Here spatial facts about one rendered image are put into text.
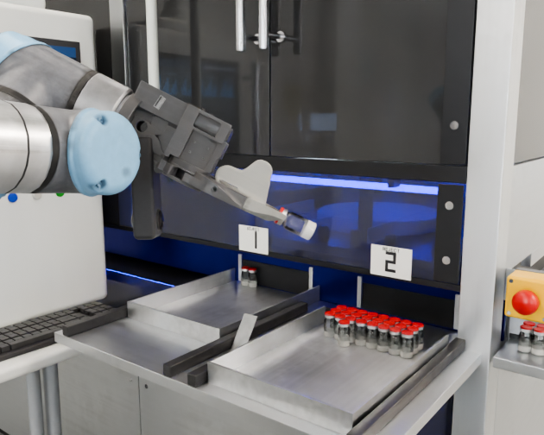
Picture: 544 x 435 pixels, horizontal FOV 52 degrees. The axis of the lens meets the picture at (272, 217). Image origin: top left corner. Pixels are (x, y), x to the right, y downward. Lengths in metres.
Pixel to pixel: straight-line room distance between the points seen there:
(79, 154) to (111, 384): 1.41
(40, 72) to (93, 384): 1.40
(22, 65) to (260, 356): 0.62
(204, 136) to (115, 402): 1.33
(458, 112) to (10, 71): 0.71
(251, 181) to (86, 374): 1.40
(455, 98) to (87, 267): 1.02
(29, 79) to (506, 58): 0.72
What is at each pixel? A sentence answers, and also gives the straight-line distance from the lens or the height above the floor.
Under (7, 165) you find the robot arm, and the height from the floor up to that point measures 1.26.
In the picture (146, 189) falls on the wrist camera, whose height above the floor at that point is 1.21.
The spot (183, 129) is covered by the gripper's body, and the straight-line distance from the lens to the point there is 0.62.
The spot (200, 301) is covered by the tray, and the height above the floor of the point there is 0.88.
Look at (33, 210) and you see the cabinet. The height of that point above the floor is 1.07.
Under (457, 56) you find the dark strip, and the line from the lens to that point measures 1.04.
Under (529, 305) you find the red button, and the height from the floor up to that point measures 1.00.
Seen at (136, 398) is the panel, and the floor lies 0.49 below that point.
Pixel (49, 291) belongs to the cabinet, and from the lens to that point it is 1.54.
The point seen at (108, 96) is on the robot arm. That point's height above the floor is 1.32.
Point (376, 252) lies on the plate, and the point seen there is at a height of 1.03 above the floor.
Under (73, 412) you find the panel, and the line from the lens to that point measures 2.08.
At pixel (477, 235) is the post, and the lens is 1.04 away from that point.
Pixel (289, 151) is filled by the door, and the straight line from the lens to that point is 1.21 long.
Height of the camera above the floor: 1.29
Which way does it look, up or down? 10 degrees down
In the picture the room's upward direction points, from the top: straight up
